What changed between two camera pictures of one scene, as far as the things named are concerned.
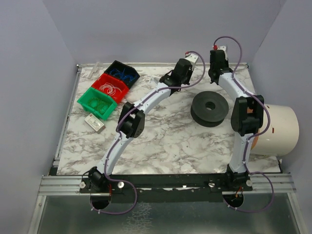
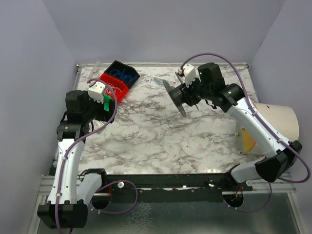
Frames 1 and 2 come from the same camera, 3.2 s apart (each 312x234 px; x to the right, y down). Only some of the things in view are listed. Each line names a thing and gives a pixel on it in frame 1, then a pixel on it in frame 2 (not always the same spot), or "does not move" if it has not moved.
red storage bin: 111,86 does not move
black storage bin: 123,71 does not move
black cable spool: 209,108 -> 177,94
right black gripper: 218,59 -> 189,95
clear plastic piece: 94,69 does not move
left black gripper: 183,67 -> 110,107
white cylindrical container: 282,135 does not move
